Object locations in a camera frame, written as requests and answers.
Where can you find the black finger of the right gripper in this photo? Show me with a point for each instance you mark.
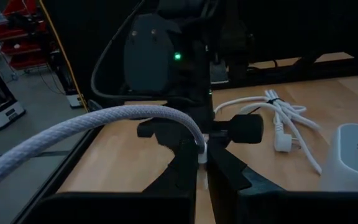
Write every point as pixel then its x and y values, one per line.
pixel 217 142
pixel 171 143

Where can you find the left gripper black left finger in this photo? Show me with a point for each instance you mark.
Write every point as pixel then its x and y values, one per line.
pixel 185 174

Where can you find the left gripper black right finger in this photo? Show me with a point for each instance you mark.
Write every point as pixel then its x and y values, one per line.
pixel 225 180

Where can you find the white power strip tower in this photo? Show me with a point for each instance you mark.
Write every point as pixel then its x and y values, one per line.
pixel 353 155

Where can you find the small white base unit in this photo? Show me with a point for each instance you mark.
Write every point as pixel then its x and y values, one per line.
pixel 74 101

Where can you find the black partition with yellow edge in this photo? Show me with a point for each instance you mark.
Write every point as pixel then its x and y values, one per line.
pixel 291 28

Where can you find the red storage shelf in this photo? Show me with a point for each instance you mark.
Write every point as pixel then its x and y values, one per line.
pixel 20 31

